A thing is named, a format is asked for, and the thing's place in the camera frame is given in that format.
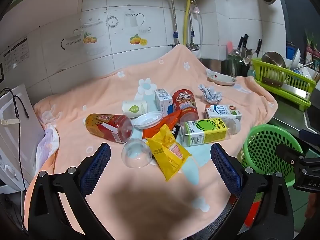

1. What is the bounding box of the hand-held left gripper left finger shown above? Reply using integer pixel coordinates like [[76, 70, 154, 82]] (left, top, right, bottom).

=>
[[28, 142, 112, 240]]

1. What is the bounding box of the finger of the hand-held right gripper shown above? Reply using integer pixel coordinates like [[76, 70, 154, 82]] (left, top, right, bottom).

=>
[[275, 144, 305, 165], [299, 129, 320, 143]]

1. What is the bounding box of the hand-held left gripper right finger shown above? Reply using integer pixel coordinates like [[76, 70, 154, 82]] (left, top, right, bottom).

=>
[[210, 142, 295, 240]]

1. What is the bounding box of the green plastic basket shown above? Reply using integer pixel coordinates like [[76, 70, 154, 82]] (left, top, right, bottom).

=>
[[237, 124, 304, 188]]

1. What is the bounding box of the black battery box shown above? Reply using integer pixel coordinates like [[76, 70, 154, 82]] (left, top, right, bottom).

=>
[[172, 126, 186, 140]]

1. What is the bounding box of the red drink can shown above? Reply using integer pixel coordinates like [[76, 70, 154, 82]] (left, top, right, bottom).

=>
[[85, 113, 133, 144]]

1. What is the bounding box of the green drink carton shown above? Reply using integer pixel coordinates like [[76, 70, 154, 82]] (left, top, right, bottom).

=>
[[179, 118, 242, 147]]

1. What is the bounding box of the clear plastic dome cup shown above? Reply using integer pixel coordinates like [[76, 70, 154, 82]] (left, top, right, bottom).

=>
[[121, 138, 153, 168]]

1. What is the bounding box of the white green milk carton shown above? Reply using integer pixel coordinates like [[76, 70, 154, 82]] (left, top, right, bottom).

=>
[[204, 104, 243, 122]]

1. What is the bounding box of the white lilac cloth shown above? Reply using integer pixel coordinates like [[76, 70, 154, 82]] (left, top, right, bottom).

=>
[[36, 124, 61, 171]]

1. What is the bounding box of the red plastic object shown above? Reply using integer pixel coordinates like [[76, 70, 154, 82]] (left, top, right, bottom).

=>
[[243, 199, 263, 228]]

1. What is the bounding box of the yellow snack packet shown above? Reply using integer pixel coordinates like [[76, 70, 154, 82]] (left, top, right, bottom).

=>
[[146, 124, 193, 182]]

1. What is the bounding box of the green dish rack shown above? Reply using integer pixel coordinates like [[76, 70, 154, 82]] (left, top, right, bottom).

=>
[[251, 58, 317, 112]]

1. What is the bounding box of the peach flower blanket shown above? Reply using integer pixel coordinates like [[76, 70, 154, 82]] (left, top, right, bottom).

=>
[[23, 44, 279, 238]]

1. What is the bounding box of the white paper cup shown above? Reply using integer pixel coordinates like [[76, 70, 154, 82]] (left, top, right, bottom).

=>
[[122, 100, 150, 119]]

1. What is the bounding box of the white plastic lid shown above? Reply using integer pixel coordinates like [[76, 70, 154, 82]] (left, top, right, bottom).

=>
[[134, 110, 163, 130]]

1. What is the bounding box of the crumpled paper ball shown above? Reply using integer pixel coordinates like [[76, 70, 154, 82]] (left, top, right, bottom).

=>
[[198, 84, 223, 105]]

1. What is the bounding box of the red snack cup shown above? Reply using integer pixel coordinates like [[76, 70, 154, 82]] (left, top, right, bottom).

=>
[[172, 87, 199, 128]]

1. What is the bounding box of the stack of white bowls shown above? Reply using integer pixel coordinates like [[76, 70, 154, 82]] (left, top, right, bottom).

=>
[[285, 48, 313, 79]]

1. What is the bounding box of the orange snack packet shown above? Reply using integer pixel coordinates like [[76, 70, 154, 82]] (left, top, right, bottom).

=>
[[142, 109, 183, 140]]

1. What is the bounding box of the white appliance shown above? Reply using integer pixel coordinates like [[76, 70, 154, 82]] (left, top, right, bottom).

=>
[[0, 84, 46, 191]]

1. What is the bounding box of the steel bowl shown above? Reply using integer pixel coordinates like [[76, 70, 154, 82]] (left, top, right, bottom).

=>
[[261, 52, 287, 68]]

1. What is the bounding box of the white ceramic plate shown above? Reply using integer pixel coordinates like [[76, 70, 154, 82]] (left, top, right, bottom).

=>
[[206, 69, 237, 86]]

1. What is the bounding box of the blue box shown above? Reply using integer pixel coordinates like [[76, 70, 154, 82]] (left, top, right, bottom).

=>
[[286, 42, 296, 58]]

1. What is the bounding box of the blue white milk carton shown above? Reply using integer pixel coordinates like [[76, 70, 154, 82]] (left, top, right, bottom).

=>
[[154, 88, 174, 117]]

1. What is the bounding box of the dark utensil holder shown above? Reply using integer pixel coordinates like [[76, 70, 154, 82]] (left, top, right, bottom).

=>
[[226, 53, 251, 78]]

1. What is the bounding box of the cleaver with wooden handle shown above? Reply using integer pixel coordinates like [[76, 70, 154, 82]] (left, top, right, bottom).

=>
[[261, 77, 311, 99]]

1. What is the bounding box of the black cable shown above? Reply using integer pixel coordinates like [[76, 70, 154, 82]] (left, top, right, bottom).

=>
[[0, 88, 30, 191]]

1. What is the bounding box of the wall notice sticker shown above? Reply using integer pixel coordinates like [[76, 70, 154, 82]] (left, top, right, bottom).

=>
[[0, 37, 30, 73]]

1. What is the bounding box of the braided metal hose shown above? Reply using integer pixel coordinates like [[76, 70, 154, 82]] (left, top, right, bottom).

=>
[[188, 4, 196, 46], [167, 0, 180, 47]]

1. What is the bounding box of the yellow gas hose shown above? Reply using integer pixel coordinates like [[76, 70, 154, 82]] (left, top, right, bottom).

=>
[[183, 0, 192, 46]]

